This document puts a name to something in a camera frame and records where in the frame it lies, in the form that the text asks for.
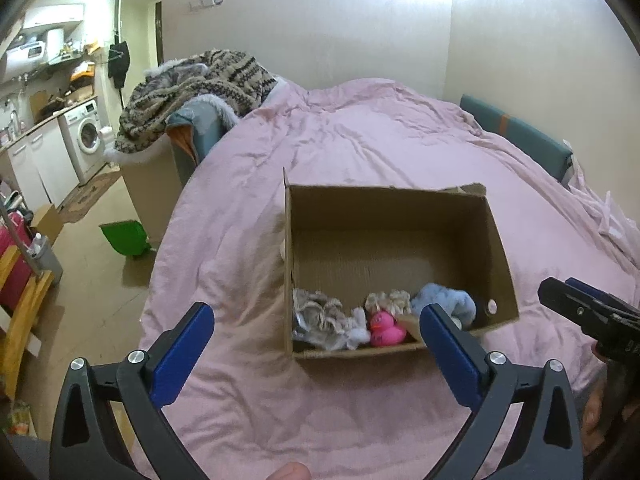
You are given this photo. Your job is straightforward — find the grey bin with bottle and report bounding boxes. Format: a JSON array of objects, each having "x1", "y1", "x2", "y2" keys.
[{"x1": 28, "y1": 233, "x2": 63, "y2": 286}]

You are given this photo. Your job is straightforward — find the small cardboard box on floor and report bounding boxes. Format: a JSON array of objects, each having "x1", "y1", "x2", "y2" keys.
[{"x1": 30, "y1": 204, "x2": 64, "y2": 244}]

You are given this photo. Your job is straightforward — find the wooden chair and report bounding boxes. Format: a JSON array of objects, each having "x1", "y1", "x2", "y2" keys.
[{"x1": 1, "y1": 270, "x2": 53, "y2": 401}]

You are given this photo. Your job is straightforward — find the black hanging garment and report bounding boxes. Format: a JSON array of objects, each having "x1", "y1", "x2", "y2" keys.
[{"x1": 107, "y1": 41, "x2": 130, "y2": 90}]

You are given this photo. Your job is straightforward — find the green dustpan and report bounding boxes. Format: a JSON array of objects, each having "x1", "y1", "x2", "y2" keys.
[{"x1": 100, "y1": 220, "x2": 152, "y2": 258}]

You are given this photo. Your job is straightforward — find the open cardboard box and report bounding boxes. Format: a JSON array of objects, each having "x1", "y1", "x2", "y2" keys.
[{"x1": 283, "y1": 182, "x2": 518, "y2": 360}]

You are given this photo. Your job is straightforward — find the person's right hand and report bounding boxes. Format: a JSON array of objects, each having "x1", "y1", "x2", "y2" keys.
[{"x1": 264, "y1": 349, "x2": 640, "y2": 480}]

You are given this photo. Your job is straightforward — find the patterned floor mat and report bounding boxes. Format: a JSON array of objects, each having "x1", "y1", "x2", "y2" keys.
[{"x1": 58, "y1": 170, "x2": 122, "y2": 224}]

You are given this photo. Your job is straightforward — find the teal headboard cushion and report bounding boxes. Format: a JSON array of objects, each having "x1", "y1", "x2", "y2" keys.
[{"x1": 459, "y1": 94, "x2": 573, "y2": 182}]

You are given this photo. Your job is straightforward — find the pink bed cover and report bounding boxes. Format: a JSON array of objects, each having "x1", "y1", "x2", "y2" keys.
[{"x1": 142, "y1": 79, "x2": 639, "y2": 479}]

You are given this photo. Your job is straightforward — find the pink suitcase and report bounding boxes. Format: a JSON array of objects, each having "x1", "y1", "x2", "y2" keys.
[{"x1": 0, "y1": 209, "x2": 35, "y2": 311}]

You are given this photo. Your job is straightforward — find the striped knitted blanket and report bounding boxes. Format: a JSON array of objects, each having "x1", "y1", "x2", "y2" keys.
[{"x1": 105, "y1": 49, "x2": 279, "y2": 166}]

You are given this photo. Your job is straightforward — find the cream lace scrunchie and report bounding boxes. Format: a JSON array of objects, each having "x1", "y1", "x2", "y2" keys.
[{"x1": 364, "y1": 290, "x2": 411, "y2": 316}]

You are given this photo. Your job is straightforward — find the teal orange pillow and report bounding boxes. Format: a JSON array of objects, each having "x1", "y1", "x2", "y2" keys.
[{"x1": 165, "y1": 94, "x2": 240, "y2": 166}]

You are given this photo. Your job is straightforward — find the white washing machine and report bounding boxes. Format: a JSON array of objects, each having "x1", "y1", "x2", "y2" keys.
[{"x1": 58, "y1": 98, "x2": 106, "y2": 185}]

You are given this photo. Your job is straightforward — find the light blue fluffy cloth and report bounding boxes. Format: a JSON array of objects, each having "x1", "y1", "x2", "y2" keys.
[{"x1": 410, "y1": 283, "x2": 476, "y2": 330}]

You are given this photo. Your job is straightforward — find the clear plastic bag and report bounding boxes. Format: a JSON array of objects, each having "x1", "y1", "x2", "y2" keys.
[{"x1": 293, "y1": 308, "x2": 371, "y2": 351}]

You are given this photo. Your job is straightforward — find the pink rubber duck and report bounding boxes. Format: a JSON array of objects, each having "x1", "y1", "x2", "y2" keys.
[{"x1": 369, "y1": 311, "x2": 407, "y2": 348}]

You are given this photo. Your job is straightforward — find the white kitchen cabinets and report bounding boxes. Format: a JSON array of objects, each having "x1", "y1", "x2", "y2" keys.
[{"x1": 1, "y1": 119, "x2": 79, "y2": 212}]

